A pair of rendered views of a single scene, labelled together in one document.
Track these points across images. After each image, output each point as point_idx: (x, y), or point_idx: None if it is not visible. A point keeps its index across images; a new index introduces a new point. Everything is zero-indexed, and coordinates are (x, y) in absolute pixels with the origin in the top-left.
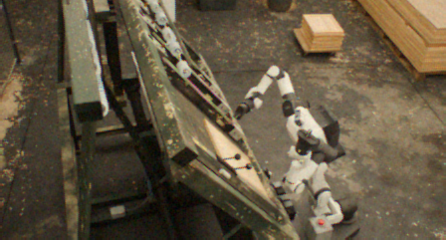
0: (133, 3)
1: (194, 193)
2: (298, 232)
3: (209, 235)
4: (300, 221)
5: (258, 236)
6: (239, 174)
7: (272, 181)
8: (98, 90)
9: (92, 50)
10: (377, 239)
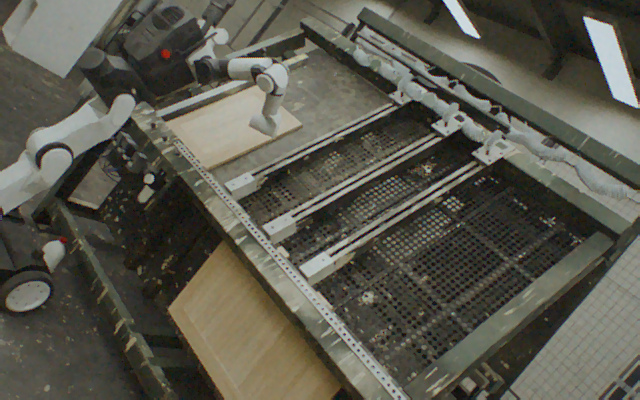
0: (480, 127)
1: None
2: (16, 227)
3: (134, 319)
4: (7, 238)
5: (57, 293)
6: (238, 84)
7: (15, 383)
8: (371, 10)
9: (413, 65)
10: None
